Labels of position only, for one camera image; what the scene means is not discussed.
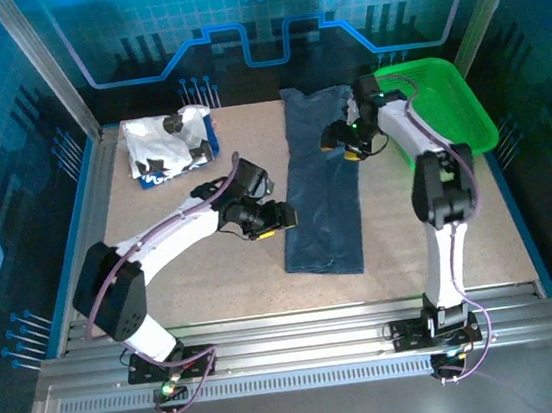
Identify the dark blue t-shirt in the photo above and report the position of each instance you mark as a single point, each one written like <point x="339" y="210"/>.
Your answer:
<point x="327" y="210"/>

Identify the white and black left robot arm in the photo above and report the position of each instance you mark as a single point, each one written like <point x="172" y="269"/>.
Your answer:
<point x="173" y="234"/>

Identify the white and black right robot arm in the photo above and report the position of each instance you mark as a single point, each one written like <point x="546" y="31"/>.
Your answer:
<point x="443" y="256"/>

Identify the green plastic basket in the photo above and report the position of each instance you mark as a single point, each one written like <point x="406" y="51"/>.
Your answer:
<point x="445" y="105"/>

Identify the white printed t-shirt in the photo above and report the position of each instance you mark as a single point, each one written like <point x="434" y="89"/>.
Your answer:
<point x="157" y="140"/>

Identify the small controller board green light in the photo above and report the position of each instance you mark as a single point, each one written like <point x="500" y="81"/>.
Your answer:
<point x="168" y="390"/>
<point x="450" y="355"/>

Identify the aluminium rail frame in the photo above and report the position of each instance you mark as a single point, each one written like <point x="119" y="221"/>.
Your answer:
<point x="298" y="345"/>

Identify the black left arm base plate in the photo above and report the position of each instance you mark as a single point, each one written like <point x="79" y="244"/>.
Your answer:
<point x="199" y="359"/>

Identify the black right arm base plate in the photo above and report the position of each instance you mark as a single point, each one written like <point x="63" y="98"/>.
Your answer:
<point x="407" y="334"/>

